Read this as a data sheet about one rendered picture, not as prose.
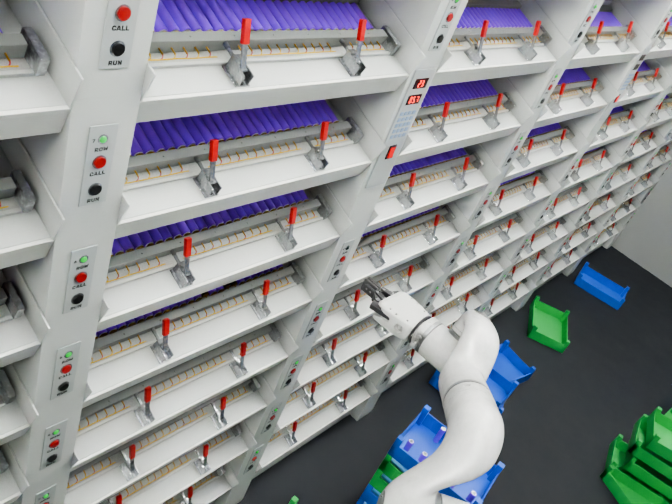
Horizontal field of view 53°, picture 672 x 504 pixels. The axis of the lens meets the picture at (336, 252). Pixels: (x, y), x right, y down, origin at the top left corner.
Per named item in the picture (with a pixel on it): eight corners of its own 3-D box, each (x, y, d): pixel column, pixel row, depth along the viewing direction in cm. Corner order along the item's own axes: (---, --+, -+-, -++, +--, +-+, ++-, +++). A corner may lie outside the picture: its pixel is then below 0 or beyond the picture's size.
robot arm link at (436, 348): (438, 320, 143) (413, 354, 144) (487, 360, 137) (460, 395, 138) (450, 321, 150) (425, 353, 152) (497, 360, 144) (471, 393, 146)
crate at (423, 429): (493, 479, 212) (505, 464, 207) (468, 520, 196) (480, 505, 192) (416, 419, 221) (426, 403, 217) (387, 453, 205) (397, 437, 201)
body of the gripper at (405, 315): (403, 352, 146) (367, 320, 151) (429, 337, 154) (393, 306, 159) (417, 327, 142) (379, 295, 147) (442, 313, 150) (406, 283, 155)
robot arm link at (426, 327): (411, 359, 146) (401, 350, 147) (433, 345, 152) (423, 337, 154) (426, 331, 142) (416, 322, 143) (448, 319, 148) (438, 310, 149)
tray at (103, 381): (303, 308, 165) (324, 290, 159) (75, 411, 122) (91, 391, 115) (261, 241, 169) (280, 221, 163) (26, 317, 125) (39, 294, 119)
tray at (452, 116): (509, 135, 194) (546, 103, 185) (385, 167, 150) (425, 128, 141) (469, 80, 198) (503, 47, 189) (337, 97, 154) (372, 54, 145)
